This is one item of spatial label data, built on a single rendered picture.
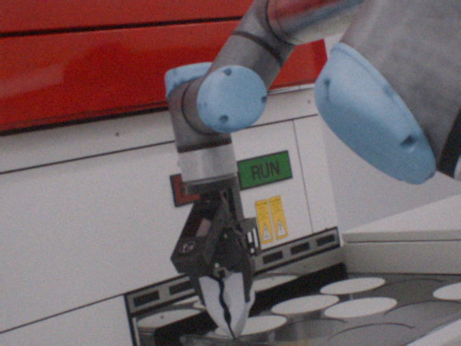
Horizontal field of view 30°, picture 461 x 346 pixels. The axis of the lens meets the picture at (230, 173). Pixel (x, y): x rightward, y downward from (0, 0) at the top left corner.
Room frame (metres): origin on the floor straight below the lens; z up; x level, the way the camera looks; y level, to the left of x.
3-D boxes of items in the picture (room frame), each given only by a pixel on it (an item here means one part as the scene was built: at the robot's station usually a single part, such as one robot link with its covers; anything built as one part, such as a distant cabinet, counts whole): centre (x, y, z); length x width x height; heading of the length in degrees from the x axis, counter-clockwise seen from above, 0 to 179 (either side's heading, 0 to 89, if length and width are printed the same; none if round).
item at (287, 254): (1.34, 0.01, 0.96); 0.44 x 0.01 x 0.02; 130
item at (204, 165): (1.15, 0.03, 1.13); 0.08 x 0.08 x 0.05
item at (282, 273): (1.33, 0.00, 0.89); 0.44 x 0.02 x 0.10; 130
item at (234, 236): (1.16, 0.02, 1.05); 0.09 x 0.08 x 0.12; 158
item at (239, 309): (1.15, 0.01, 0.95); 0.06 x 0.03 x 0.09; 158
